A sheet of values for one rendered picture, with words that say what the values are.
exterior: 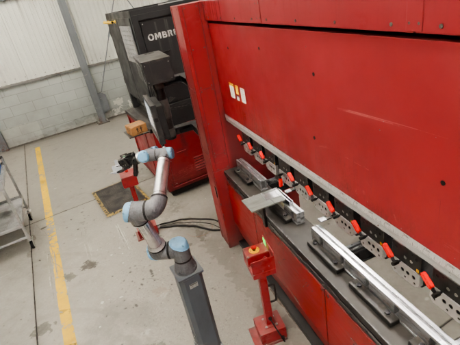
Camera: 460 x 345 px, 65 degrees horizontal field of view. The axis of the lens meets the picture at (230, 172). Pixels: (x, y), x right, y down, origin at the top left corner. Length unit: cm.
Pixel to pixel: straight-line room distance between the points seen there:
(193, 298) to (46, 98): 717
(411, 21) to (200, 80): 206
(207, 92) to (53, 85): 630
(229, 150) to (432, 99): 228
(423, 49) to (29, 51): 829
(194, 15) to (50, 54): 626
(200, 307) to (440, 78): 203
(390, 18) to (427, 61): 18
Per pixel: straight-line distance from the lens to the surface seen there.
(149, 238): 228
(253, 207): 253
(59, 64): 902
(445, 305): 164
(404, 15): 130
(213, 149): 325
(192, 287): 252
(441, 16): 122
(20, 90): 907
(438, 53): 126
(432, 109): 131
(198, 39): 303
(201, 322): 276
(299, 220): 251
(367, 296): 204
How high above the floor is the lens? 239
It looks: 27 degrees down
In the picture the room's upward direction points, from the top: 11 degrees counter-clockwise
